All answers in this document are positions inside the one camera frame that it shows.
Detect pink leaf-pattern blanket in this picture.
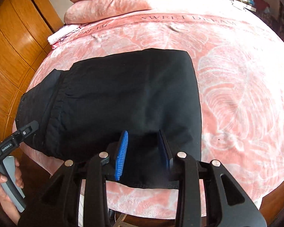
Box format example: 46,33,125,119
27,0,284,207

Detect white pink folded towel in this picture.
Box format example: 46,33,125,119
48,24,86,45

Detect lower pink pillow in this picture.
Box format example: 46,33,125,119
64,0,155,25

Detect wooden wardrobe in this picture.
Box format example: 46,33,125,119
0,0,63,142

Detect black padded pants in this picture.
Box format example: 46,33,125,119
15,49,202,189

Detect person's left hand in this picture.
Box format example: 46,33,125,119
0,158,24,225

